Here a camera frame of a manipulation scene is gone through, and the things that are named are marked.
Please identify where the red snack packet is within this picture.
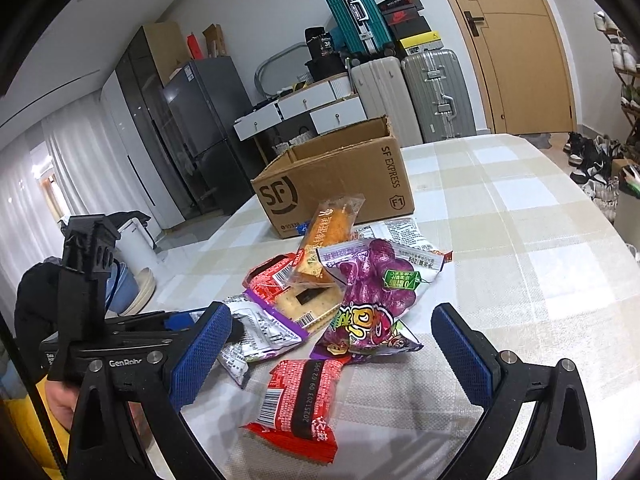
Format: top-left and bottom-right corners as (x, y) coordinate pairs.
(242, 253), (301, 303)
(242, 357), (347, 467)

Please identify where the white curtain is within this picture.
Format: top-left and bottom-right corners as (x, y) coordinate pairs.
(0, 110), (131, 301)

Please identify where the person's left forearm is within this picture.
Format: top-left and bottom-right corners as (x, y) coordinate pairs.
(0, 375), (71, 480)

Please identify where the dark glass cabinet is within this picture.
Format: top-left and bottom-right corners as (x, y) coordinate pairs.
(114, 22), (201, 233)

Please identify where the pile of shoes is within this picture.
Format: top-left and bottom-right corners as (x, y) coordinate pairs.
(562, 132), (623, 211)

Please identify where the purple red candy bag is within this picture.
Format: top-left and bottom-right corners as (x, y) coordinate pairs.
(317, 300), (425, 365)

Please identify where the purple sweet potato packet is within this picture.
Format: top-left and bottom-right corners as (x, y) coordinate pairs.
(319, 237), (447, 322)

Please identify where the person's left hand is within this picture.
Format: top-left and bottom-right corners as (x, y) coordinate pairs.
(46, 379), (77, 433)

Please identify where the grey metal hoop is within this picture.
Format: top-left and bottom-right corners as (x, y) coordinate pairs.
(255, 42), (313, 98)

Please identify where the brown cardboard box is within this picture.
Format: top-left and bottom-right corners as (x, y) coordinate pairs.
(250, 115), (416, 240)

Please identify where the yellow cake snack packet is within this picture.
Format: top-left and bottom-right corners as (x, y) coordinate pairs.
(294, 196), (365, 291)

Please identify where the white printed snack packet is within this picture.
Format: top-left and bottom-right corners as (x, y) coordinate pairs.
(352, 217), (455, 267)

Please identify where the beige plastic basin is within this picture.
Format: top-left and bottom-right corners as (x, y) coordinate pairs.
(125, 267), (158, 316)

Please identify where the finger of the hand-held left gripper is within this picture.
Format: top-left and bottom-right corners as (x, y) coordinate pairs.
(117, 309), (246, 345)

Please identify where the black printed bag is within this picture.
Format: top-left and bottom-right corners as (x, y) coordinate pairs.
(304, 26), (346, 81)

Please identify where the white suitcase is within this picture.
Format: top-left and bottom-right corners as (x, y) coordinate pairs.
(350, 56), (423, 147)

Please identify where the small cardboard box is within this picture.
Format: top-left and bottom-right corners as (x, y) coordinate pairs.
(202, 24), (227, 58)

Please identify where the black red shoe box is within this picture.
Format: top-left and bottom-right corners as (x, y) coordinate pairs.
(377, 0), (418, 26)

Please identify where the plain black shoe box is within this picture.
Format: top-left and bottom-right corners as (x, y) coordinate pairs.
(395, 15), (441, 41)

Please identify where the wooden shoe rack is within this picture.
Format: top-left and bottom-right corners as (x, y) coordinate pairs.
(595, 10), (640, 146)

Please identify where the woven laundry basket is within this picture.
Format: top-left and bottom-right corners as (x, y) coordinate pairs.
(272, 130), (316, 156)

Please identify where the white purple-edged snack packet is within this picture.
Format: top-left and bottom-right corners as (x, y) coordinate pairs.
(216, 287), (312, 390)

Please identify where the teal suitcase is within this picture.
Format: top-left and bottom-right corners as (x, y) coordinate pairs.
(320, 0), (396, 58)

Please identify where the clear cracker packet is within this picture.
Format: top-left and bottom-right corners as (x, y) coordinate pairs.
(272, 282), (346, 335)

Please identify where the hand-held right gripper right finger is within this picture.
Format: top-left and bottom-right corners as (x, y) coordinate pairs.
(431, 302), (598, 480)

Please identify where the white desk with drawers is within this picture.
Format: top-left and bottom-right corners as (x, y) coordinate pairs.
(234, 79), (371, 163)

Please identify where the grey refrigerator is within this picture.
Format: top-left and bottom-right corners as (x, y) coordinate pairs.
(160, 55), (258, 216)

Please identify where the blue plastic basin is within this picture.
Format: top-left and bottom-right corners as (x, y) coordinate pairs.
(106, 260), (136, 316)

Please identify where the checked tablecloth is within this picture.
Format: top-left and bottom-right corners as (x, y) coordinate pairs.
(100, 132), (640, 480)

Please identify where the wooden door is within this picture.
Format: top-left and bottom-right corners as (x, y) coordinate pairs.
(427, 0), (576, 136)

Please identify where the silver suitcase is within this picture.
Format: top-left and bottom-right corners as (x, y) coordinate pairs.
(401, 49), (477, 143)

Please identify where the white pedal bin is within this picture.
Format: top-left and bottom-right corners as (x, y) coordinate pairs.
(117, 217), (158, 266)

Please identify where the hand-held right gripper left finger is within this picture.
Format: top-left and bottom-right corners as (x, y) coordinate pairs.
(67, 301), (233, 480)

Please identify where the yellow black shoe box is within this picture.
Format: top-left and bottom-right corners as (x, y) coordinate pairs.
(400, 30), (446, 56)

